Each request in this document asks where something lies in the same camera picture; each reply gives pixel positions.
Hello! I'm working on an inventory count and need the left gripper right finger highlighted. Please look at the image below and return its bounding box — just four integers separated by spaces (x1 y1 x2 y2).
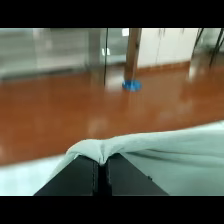
105 152 170 197

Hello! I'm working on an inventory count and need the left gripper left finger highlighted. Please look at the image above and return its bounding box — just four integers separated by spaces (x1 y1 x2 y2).
34 154 100 197

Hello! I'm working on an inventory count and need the pale green garment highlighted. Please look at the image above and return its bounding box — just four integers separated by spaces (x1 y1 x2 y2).
49 121 224 197

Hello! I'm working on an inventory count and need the brown post with blue foot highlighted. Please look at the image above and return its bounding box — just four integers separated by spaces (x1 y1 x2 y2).
121 28 144 93

